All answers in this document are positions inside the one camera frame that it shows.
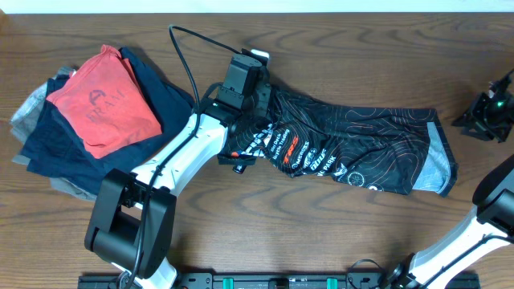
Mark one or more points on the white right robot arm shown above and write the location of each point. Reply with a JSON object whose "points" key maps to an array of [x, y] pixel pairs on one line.
{"points": [[488, 225]]}

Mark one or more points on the folded grey garment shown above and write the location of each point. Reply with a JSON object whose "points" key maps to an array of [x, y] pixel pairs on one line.
{"points": [[23, 123]]}

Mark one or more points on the black patterned cycling jersey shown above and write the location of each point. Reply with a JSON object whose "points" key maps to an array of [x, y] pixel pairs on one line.
{"points": [[396, 150]]}

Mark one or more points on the folded navy blue garment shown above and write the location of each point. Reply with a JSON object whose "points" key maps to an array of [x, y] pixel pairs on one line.
{"points": [[55, 150]]}

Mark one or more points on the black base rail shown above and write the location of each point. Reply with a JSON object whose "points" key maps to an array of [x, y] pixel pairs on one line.
{"points": [[360, 278]]}

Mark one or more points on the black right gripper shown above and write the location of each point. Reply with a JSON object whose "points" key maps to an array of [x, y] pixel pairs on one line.
{"points": [[473, 119]]}

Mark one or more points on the folded red printed t-shirt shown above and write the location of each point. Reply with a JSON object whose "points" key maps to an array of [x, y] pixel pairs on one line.
{"points": [[104, 104]]}

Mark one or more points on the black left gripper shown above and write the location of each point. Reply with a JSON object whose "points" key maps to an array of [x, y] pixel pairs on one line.
{"points": [[262, 95]]}

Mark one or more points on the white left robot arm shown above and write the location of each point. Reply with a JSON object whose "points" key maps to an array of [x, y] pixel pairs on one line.
{"points": [[131, 225]]}

